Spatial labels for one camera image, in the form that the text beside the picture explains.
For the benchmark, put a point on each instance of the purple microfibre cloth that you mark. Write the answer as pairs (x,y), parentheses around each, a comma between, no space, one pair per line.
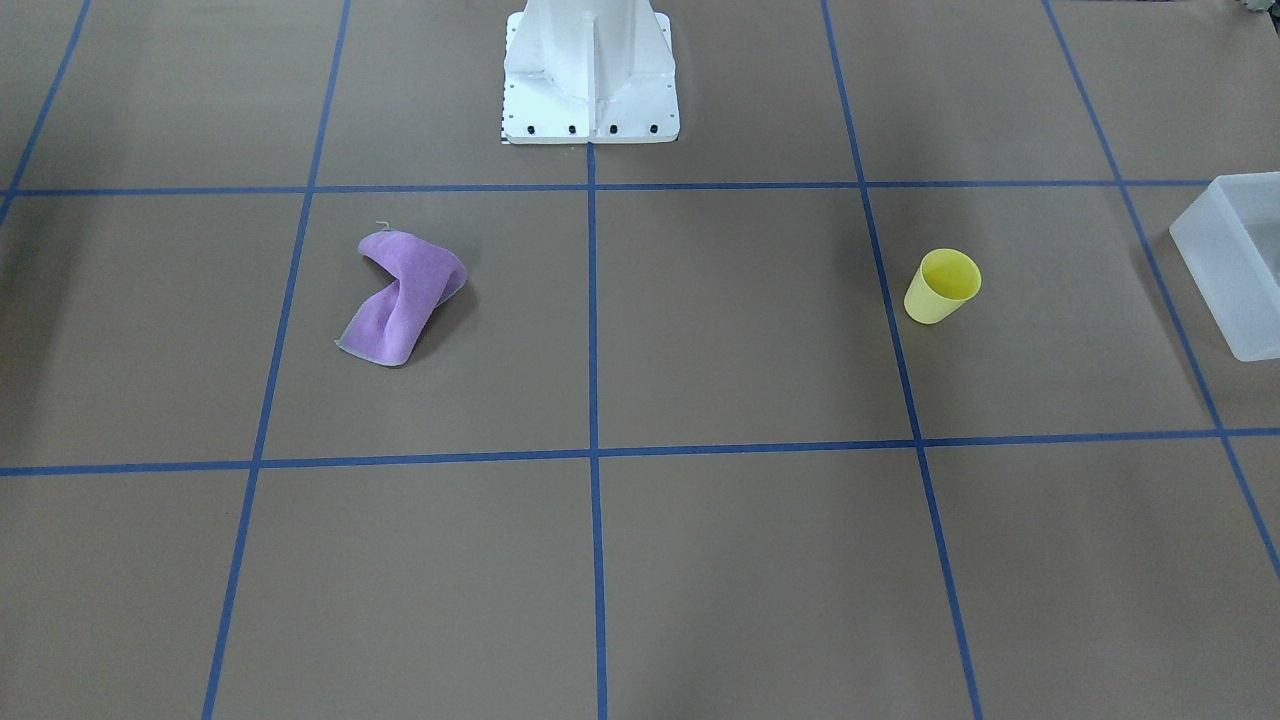
(389,323)

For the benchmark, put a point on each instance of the yellow plastic cup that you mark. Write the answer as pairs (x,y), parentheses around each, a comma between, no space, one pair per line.
(943,282)

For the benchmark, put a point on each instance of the translucent white bin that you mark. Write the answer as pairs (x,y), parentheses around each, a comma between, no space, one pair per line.
(1229,239)

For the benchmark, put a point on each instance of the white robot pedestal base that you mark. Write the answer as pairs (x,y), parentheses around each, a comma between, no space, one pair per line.
(589,72)

